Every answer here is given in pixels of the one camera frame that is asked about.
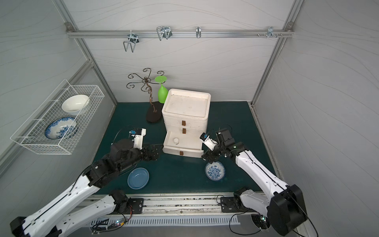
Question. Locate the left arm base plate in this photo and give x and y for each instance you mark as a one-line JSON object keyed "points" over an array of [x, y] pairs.
{"points": [[135, 205]]}

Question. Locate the brown metal cup rack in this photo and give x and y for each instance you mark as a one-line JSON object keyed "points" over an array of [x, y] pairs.
{"points": [[154, 112]]}

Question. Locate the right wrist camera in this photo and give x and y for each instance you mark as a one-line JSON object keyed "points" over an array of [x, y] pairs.
{"points": [[208, 142]]}

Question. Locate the aluminium top rail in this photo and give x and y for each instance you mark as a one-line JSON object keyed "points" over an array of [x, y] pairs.
{"points": [[176, 34]]}

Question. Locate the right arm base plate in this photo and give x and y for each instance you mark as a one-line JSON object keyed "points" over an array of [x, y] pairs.
{"points": [[231, 205]]}

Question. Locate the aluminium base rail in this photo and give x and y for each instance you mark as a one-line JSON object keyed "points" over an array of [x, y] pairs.
{"points": [[181, 204]]}

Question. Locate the white bowl in basket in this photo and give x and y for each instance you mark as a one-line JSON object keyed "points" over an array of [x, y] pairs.
{"points": [[75, 104]]}

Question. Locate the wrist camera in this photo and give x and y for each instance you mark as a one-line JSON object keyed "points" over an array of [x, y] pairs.
{"points": [[208, 142], [138, 136]]}

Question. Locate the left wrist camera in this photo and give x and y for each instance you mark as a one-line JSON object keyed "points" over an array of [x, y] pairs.
{"points": [[138, 136]]}

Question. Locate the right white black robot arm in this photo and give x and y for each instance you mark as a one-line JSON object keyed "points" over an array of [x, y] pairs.
{"points": [[282, 205]]}

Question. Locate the plain blue bowl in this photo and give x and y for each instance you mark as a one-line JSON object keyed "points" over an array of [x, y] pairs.
{"points": [[138, 178]]}

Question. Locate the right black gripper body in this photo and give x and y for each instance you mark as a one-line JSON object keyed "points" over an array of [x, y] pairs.
{"points": [[214, 152]]}

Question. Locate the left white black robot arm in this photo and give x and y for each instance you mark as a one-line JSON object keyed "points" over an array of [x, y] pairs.
{"points": [[57, 218]]}

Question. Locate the drawer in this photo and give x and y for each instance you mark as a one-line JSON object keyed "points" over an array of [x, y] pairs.
{"points": [[189, 145]]}

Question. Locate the blue patterned bowl in basket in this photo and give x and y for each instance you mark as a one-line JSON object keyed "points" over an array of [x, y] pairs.
{"points": [[65, 126]]}

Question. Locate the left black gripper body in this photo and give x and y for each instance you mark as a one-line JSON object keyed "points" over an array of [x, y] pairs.
{"points": [[149, 152]]}

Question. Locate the green plastic wine glass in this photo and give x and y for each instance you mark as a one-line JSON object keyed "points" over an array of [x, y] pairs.
{"points": [[163, 91]]}

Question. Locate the white three-drawer cabinet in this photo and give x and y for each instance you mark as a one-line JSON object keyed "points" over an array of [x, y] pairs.
{"points": [[186, 111]]}

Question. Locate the white wire basket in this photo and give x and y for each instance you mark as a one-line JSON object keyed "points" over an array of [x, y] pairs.
{"points": [[30, 134]]}

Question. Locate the blue white patterned bowl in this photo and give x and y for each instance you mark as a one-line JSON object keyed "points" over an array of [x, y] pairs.
{"points": [[215, 171]]}

